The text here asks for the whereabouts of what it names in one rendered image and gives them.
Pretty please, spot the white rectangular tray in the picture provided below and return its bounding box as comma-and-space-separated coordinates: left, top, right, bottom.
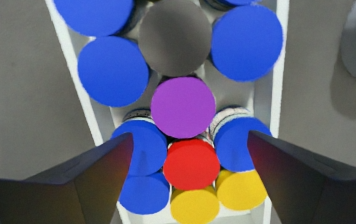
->
49, 0, 290, 224

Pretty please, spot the yellow cylinder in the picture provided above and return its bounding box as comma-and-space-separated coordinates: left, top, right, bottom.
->
214, 163, 268, 213
169, 183, 220, 224
149, 0, 163, 5

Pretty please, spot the red jar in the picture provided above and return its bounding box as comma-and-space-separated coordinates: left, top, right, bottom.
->
163, 131, 220, 190

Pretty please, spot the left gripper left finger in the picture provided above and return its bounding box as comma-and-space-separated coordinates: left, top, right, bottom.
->
0, 132, 134, 224

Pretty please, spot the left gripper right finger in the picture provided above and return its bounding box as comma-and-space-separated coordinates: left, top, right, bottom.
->
247, 130, 356, 224

